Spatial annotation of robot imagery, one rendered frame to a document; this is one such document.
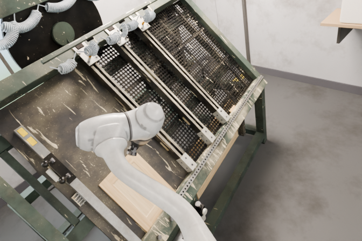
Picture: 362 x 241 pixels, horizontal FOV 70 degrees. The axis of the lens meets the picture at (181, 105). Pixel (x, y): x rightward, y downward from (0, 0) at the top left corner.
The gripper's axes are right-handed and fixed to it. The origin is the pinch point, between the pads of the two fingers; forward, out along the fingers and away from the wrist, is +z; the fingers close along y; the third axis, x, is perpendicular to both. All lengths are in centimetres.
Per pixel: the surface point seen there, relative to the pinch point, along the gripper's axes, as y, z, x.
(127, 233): -30, 51, -15
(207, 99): 78, 50, -55
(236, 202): 20, 120, -125
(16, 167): -8, 48, 54
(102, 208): -20, 48, 3
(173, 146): 29, 49, -32
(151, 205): -12, 54, -26
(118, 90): 54, 41, 15
